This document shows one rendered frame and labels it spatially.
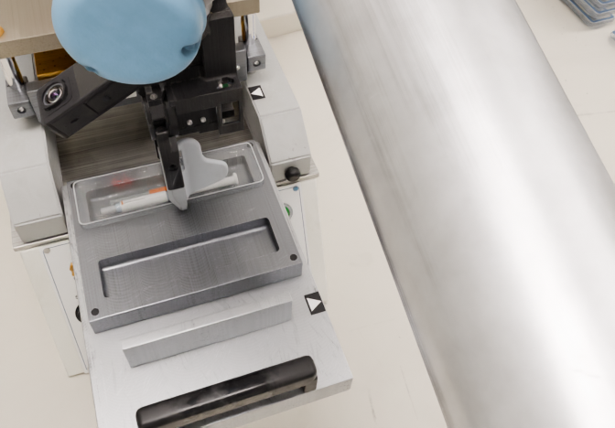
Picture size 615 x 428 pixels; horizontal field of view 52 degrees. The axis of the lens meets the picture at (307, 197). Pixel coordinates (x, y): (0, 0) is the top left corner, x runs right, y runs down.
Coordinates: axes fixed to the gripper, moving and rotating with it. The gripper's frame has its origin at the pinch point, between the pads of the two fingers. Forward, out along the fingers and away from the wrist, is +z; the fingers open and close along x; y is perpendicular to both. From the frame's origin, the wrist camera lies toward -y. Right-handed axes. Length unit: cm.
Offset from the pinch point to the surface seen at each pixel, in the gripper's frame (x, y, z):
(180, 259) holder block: -7.7, -0.8, 3.0
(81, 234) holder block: -3.0, -9.2, 1.5
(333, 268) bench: -1.2, 19.7, 25.8
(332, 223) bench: 5.9, 22.2, 25.8
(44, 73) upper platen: 13.3, -9.4, -4.9
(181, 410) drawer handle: -23.2, -3.9, 0.0
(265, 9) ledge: 51, 26, 21
